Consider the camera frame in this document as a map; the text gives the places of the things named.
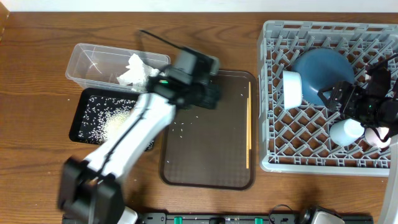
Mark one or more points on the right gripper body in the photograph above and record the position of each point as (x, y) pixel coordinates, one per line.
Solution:
(357, 105)

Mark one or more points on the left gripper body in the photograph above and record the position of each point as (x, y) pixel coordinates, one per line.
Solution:
(206, 93)

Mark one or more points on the dark blue plate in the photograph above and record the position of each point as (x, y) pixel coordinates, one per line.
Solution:
(321, 68)

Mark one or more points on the light blue cup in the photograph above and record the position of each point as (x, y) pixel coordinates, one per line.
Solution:
(344, 133)

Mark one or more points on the pink cup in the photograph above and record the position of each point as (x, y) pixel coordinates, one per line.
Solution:
(374, 138)

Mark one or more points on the light blue rice bowl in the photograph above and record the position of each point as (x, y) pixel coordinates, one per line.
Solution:
(292, 89)

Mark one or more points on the white paper napkin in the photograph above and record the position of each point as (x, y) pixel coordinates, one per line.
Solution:
(137, 74)

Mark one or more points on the wooden chopsticks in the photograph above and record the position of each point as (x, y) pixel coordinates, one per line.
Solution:
(247, 145)

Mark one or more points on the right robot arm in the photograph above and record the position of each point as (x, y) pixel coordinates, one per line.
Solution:
(374, 107)

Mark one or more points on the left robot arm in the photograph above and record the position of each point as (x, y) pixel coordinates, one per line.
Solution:
(90, 190)

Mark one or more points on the grey dishwasher rack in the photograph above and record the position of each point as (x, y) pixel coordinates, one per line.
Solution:
(298, 140)

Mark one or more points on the brown serving tray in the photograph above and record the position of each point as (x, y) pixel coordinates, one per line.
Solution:
(207, 148)

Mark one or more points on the spilled rice pile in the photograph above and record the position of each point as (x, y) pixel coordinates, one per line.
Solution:
(102, 117)

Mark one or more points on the black plastic tray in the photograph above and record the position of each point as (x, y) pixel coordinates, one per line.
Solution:
(84, 100)

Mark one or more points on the clear plastic bin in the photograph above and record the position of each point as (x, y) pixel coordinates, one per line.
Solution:
(97, 66)

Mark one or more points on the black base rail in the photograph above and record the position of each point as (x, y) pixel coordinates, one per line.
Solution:
(162, 218)

